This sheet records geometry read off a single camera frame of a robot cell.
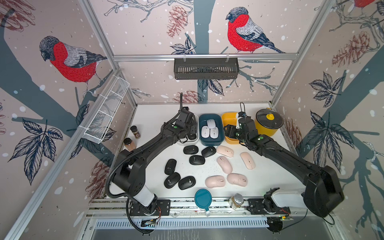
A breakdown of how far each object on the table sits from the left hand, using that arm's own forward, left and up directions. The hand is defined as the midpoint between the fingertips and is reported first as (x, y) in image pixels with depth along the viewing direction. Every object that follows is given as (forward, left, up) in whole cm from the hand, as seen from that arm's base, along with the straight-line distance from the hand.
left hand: (194, 123), depth 87 cm
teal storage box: (+10, -18, -14) cm, 25 cm away
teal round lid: (-38, -5, -10) cm, 40 cm away
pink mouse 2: (-29, -12, -15) cm, 34 cm away
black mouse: (-10, +2, -15) cm, 18 cm away
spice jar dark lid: (+2, +39, -8) cm, 40 cm away
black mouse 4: (-28, +12, -15) cm, 34 cm away
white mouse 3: (+4, -7, -15) cm, 17 cm away
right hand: (-2, -21, 0) cm, 21 cm away
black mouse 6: (0, +2, -15) cm, 15 cm away
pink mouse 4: (-17, -33, -15) cm, 40 cm away
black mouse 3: (-21, +14, -15) cm, 29 cm away
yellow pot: (0, -44, -8) cm, 45 cm away
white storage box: (-6, +3, -12) cm, 14 cm away
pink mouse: (-20, -18, -15) cm, 30 cm away
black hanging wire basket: (+40, -9, +11) cm, 43 cm away
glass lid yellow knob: (+7, -49, -4) cm, 50 cm away
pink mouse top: (-10, -20, -16) cm, 27 cm away
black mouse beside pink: (-11, -9, -16) cm, 21 cm away
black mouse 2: (-17, -2, -15) cm, 23 cm away
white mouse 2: (+2, -14, -15) cm, 20 cm away
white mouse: (+10, -12, -13) cm, 20 cm away
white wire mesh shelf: (-6, +55, +1) cm, 56 cm away
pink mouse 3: (-28, -24, -15) cm, 40 cm away
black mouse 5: (-30, +4, -15) cm, 33 cm away
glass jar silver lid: (-40, -20, -6) cm, 45 cm away
